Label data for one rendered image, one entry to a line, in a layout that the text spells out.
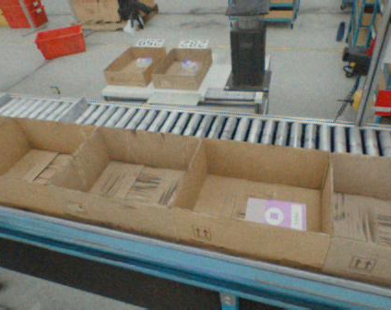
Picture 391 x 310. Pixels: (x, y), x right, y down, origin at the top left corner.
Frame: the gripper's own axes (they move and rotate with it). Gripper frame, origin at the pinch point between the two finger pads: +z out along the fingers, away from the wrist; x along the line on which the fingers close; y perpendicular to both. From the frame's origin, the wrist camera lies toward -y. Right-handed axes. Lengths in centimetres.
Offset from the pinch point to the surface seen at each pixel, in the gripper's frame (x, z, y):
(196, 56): -40, 30, -20
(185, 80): -1.8, 28.8, -19.8
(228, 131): 37, 38, -47
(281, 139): 43, 39, -73
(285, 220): 104, 19, -70
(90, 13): -344, 67, 218
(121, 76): -8.0, 26.5, 22.4
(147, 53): -46, 27, 17
